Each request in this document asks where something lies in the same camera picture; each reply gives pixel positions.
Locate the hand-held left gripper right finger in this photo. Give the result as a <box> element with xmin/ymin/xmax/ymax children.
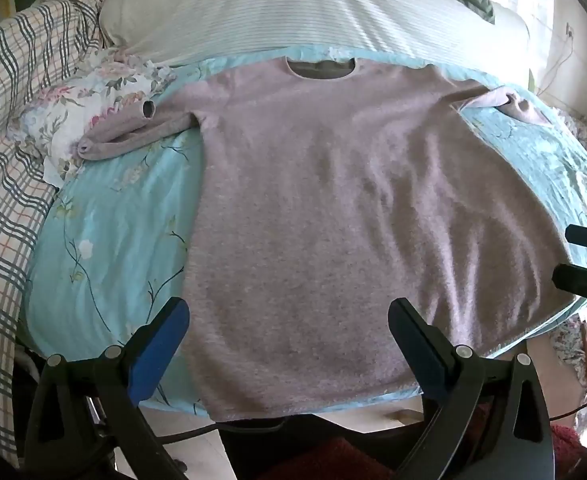
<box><xmin>387</xmin><ymin>297</ymin><xmax>557</xmax><ymax>480</ymax></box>

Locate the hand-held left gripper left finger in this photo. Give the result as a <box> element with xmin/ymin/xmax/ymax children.
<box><xmin>24</xmin><ymin>296</ymin><xmax>192</xmax><ymax>480</ymax></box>

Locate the pink knit sweater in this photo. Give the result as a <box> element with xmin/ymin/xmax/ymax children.
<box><xmin>76</xmin><ymin>57</ymin><xmax>577</xmax><ymax>423</ymax></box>

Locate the light blue floral bedsheet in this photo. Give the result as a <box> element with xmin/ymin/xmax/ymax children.
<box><xmin>21</xmin><ymin>45</ymin><xmax>587</xmax><ymax>417</ymax></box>

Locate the red cloth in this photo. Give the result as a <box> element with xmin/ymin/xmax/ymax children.
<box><xmin>293</xmin><ymin>400</ymin><xmax>585</xmax><ymax>480</ymax></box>

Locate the plaid quilt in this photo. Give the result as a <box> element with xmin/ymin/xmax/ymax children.
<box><xmin>0</xmin><ymin>0</ymin><xmax>115</xmax><ymax>461</ymax></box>

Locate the white pink floral cloth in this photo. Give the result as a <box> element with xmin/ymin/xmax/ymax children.
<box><xmin>11</xmin><ymin>47</ymin><xmax>177</xmax><ymax>186</ymax></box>

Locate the white striped blanket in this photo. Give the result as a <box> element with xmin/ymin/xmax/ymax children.
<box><xmin>98</xmin><ymin>0</ymin><xmax>531</xmax><ymax>68</ymax></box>

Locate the black cable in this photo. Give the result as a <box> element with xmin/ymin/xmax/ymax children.
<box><xmin>161</xmin><ymin>419</ymin><xmax>287</xmax><ymax>445</ymax></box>

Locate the thin wall cable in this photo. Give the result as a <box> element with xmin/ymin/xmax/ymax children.
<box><xmin>537</xmin><ymin>35</ymin><xmax>574</xmax><ymax>97</ymax></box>

